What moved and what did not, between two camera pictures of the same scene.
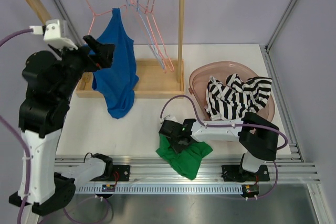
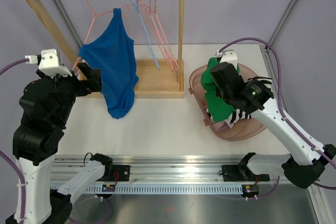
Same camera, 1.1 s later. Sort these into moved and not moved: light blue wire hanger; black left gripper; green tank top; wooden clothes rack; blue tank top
Moved: light blue wire hanger; green tank top; black left gripper
Not moved: wooden clothes rack; blue tank top
